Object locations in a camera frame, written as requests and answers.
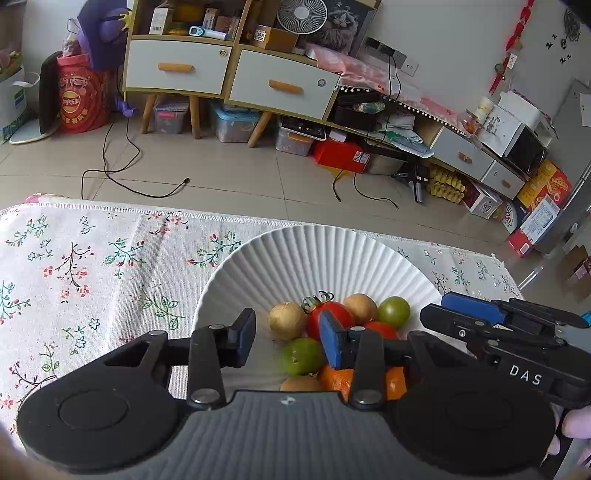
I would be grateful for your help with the black basket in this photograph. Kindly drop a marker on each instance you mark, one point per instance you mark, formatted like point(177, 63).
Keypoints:
point(355, 115)

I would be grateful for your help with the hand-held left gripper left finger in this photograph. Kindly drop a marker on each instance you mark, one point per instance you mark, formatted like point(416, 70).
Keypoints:
point(244, 337)

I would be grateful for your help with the orange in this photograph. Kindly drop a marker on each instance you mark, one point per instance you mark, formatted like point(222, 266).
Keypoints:
point(396, 383)
point(337, 382)

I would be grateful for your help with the white thermometer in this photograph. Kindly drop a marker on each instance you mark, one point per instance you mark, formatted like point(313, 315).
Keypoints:
point(205, 32)

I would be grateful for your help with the tan round fruit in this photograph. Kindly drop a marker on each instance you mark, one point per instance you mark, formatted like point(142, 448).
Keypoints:
point(287, 321)
point(360, 308)
point(300, 384)

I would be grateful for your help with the orange yellow box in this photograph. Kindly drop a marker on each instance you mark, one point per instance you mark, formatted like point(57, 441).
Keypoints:
point(547, 182)

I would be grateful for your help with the red snack bucket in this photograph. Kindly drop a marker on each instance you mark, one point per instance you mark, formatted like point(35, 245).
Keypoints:
point(83, 101)

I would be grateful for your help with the white microwave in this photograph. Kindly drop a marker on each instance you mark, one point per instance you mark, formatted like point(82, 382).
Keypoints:
point(512, 136)

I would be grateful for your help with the cat picture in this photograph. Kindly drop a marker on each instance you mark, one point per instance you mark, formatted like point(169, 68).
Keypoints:
point(346, 23)

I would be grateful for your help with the white ribbed plate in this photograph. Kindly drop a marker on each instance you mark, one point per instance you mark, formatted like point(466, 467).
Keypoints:
point(295, 263)

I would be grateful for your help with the red tomato with stem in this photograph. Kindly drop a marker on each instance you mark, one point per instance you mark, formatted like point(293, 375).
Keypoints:
point(313, 325)

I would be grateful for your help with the white red box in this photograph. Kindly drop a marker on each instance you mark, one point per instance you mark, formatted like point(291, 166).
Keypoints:
point(482, 201)

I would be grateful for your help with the floral tablecloth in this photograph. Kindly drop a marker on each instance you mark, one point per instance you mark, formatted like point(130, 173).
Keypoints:
point(92, 277)

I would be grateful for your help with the stack of egg cartons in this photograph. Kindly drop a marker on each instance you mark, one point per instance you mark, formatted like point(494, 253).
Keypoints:
point(445, 184)

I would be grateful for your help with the wall power outlet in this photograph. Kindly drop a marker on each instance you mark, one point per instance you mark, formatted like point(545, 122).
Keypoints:
point(385, 50)

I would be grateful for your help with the black tool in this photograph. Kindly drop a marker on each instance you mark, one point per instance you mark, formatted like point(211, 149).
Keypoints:
point(418, 182)

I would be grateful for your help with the person's right hand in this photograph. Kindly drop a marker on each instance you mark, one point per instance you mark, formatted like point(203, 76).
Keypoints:
point(577, 424)

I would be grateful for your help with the clear storage box white lid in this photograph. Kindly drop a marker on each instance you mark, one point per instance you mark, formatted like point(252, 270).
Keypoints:
point(298, 141)

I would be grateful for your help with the blue white box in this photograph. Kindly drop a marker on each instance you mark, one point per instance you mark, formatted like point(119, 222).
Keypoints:
point(538, 224)

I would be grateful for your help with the small cardboard box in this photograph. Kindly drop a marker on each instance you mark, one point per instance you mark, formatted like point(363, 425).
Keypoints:
point(277, 39)

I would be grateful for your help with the pink cloth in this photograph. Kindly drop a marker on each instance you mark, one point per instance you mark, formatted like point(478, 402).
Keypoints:
point(360, 69)

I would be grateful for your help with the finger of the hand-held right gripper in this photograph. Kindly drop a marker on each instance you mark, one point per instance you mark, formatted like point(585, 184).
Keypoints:
point(471, 307)
point(445, 321)

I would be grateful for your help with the red hanging ornament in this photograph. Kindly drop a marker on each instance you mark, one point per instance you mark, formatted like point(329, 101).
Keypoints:
point(515, 41)

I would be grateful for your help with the bright green lime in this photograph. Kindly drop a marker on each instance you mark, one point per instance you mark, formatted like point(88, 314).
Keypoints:
point(302, 356)

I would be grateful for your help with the dull green round fruit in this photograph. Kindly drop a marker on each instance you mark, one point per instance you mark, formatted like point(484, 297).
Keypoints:
point(394, 311)

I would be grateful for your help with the low wooden cabinet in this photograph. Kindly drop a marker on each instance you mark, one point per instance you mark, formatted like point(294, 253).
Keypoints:
point(461, 150)

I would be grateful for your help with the white paper bag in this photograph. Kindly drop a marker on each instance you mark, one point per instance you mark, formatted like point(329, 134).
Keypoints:
point(11, 106)

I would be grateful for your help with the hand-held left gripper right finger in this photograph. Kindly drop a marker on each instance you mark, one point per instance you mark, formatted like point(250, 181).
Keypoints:
point(330, 341)

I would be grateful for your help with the clear storage box blue lid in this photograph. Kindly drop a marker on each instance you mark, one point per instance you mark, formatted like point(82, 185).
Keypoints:
point(233, 124)

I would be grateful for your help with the wooden shelf cabinet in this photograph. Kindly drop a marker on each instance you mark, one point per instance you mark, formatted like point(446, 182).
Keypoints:
point(184, 69)

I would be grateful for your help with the white desk fan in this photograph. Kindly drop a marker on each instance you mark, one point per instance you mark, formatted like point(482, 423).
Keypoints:
point(300, 14)

